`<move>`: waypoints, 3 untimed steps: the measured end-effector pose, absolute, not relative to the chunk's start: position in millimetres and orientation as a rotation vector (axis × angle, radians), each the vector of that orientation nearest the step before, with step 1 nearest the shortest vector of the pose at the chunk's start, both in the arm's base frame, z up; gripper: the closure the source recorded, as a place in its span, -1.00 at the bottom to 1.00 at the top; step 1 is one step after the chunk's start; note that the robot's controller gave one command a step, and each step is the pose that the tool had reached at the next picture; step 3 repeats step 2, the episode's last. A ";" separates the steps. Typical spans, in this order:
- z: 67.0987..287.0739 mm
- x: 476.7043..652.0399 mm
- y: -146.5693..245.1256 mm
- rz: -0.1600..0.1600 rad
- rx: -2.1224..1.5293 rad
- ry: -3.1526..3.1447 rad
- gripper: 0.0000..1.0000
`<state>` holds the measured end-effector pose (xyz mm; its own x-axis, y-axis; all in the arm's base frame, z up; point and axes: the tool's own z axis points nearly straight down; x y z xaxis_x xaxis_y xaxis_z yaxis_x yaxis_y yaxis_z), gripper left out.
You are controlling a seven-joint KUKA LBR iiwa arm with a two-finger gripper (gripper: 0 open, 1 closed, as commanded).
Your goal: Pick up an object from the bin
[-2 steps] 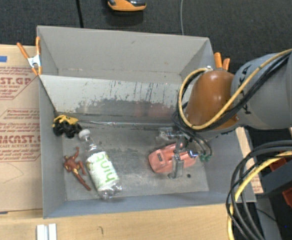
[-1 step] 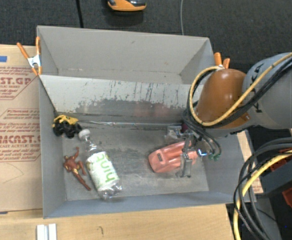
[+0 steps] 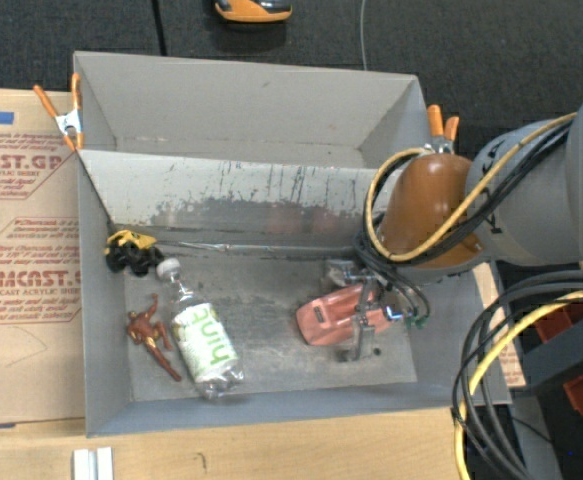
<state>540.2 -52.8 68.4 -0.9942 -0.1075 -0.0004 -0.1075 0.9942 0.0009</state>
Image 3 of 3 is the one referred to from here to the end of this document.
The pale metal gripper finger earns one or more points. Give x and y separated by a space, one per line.
363 343
340 272

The grey metal bin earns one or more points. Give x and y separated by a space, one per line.
251 208

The clear plastic bottle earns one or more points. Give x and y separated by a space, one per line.
203 338

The red-brown toy figure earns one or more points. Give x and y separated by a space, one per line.
147 332

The yellow and black toy truck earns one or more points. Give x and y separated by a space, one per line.
133 253

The brown cardboard board red print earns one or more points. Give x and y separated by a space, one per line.
31 318

